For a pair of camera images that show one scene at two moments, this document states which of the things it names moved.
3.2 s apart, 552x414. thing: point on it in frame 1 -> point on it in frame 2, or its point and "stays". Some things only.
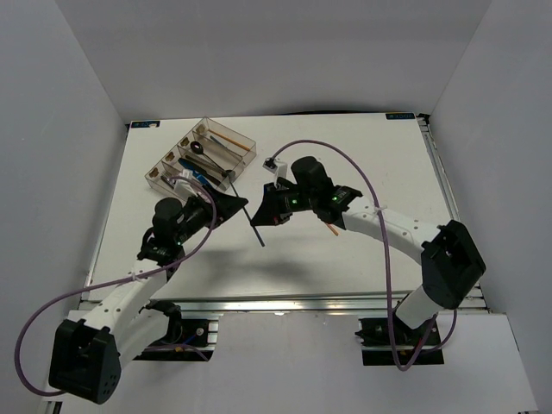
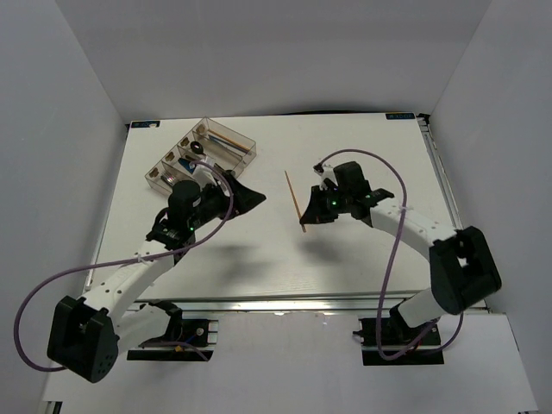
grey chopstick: x=247 y=213 -> x=232 y=145
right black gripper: x=270 y=213 -> x=315 y=213
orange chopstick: x=228 y=140 stays
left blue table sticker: x=134 y=124 stays
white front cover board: x=311 y=363 stays
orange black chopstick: x=333 y=228 -> x=296 y=203
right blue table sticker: x=400 y=116 stays
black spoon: x=197 y=147 stays
